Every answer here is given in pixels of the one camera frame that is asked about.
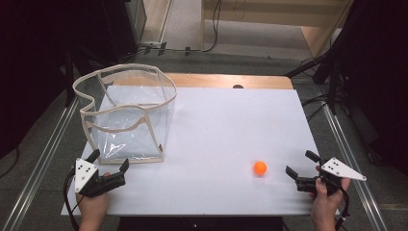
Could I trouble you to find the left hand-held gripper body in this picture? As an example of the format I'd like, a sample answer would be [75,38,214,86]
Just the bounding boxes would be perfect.
[74,158,127,198]

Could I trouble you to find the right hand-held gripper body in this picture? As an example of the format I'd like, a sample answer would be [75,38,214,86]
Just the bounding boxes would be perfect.
[295,156,368,197]

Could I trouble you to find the clear bag with beige trim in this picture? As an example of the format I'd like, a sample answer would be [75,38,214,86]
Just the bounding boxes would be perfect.
[72,63,178,166]

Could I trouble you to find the orange ball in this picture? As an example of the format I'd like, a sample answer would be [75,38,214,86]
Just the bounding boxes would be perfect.
[252,161,268,176]

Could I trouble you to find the person's left hand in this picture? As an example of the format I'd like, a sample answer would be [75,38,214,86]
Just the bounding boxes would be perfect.
[75,171,112,225]

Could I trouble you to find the person's right hand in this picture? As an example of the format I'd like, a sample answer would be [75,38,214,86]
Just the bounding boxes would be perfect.
[309,165,352,223]

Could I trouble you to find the black metal stand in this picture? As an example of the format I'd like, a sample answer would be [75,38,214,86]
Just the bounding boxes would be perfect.
[284,52,342,116]
[63,44,79,109]

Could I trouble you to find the white board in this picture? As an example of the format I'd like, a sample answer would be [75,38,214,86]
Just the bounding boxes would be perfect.
[61,85,341,217]

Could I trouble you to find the black curtain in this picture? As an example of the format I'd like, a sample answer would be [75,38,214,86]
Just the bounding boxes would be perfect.
[0,0,109,159]
[331,0,408,176]

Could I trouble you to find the wooden table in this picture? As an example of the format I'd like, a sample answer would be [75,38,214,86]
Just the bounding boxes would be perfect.
[110,72,294,90]

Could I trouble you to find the black cabinet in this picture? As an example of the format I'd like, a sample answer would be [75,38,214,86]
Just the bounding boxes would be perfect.
[101,0,148,64]

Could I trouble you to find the wooden shelf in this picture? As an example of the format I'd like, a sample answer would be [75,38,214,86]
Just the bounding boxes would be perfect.
[200,0,356,59]

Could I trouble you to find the aluminium rail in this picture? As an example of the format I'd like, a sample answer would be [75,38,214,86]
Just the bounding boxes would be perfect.
[0,95,81,231]
[321,103,390,231]

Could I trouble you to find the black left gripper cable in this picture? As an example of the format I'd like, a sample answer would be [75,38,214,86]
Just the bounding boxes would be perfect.
[63,168,81,231]

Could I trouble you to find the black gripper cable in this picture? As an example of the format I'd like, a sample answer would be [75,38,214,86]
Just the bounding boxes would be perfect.
[63,168,81,231]
[334,184,351,231]

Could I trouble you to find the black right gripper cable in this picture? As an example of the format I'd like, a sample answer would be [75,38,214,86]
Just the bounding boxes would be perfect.
[334,184,351,231]

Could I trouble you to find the black floor cables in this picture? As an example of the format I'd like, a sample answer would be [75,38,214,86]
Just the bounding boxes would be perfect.
[300,92,332,122]

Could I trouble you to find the black floor cable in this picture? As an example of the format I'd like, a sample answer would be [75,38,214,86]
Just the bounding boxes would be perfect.
[121,0,223,64]

